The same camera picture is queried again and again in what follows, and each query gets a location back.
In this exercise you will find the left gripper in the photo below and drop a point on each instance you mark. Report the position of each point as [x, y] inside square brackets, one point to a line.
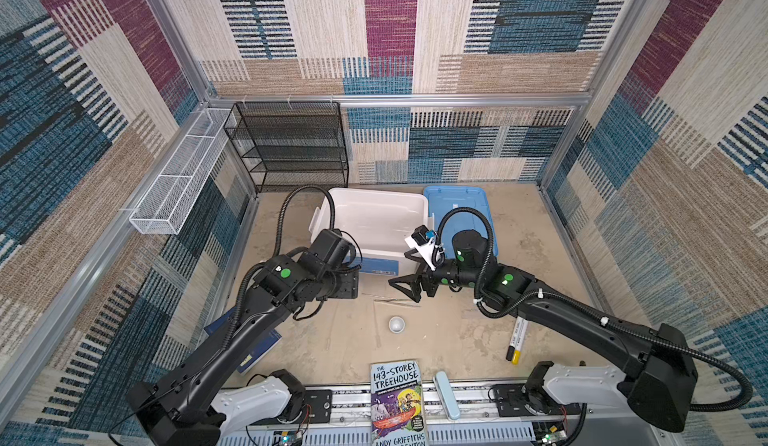
[349, 286]

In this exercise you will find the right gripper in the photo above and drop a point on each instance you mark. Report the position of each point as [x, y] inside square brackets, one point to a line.
[413, 281]

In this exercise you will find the metal tweezers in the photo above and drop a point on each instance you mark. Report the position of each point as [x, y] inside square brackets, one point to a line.
[397, 302]

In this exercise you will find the white plastic storage bin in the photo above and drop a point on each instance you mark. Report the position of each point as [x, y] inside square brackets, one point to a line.
[380, 221]

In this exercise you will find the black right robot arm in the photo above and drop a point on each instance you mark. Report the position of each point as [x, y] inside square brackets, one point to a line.
[657, 372]

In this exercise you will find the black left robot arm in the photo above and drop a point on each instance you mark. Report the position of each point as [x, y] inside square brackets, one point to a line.
[189, 406]

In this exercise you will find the dark blue notebook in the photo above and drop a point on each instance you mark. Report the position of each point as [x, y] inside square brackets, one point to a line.
[266, 344]

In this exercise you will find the light blue case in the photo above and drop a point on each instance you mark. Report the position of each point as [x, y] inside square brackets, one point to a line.
[447, 396]

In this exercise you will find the black capped white marker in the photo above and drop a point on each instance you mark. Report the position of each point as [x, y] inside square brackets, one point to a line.
[513, 341]

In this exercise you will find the yellow capped white marker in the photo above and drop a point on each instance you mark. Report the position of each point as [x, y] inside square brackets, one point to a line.
[519, 344]

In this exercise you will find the treehouse paperback book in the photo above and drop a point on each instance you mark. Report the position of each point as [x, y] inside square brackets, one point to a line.
[397, 404]

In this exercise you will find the black mesh shelf rack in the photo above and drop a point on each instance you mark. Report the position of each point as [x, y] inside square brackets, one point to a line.
[284, 145]

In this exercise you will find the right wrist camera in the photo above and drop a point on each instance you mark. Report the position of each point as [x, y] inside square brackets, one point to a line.
[421, 246]

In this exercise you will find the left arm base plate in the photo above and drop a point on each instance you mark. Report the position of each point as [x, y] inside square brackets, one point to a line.
[312, 406]

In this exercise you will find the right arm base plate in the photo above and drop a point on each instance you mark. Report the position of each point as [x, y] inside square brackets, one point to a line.
[517, 400]

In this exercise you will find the white wire wall basket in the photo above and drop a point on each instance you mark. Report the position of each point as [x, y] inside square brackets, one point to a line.
[166, 205]

